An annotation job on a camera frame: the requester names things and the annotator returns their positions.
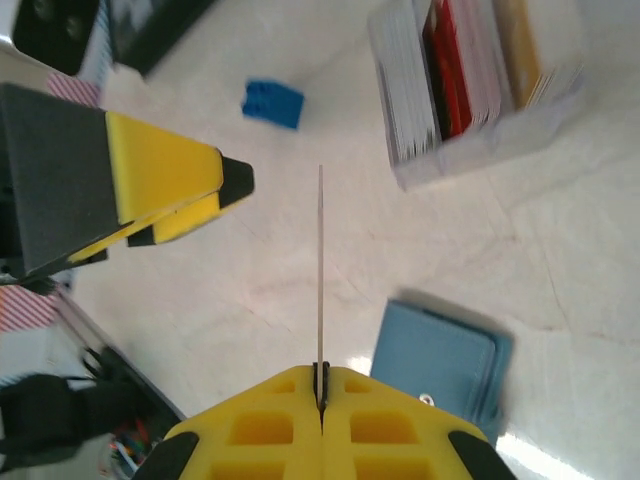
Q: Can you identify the black grey chessboard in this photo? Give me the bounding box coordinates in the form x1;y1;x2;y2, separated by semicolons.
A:
107;0;221;79

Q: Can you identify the clear acrylic card organizer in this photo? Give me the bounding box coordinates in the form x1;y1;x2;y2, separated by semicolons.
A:
367;0;586;194

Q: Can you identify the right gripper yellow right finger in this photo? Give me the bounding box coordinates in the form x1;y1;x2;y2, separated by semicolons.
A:
319;362;519;480

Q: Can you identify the red credit card stack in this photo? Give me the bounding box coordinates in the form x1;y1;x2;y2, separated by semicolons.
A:
422;0;475;141

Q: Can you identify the grey credit card stack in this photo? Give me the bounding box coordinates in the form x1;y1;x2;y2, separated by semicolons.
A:
369;0;442;156

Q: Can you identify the gold credit card stack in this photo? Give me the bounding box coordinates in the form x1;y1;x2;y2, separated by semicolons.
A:
492;0;545;109

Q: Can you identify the blue leather card holder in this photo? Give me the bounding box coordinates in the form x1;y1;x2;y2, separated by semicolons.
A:
369;298;516;449

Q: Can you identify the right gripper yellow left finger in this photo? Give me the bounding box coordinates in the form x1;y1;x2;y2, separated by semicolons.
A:
132;364;321;480

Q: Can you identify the blue toy brick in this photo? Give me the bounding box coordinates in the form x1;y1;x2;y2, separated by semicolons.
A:
241;77;305;131

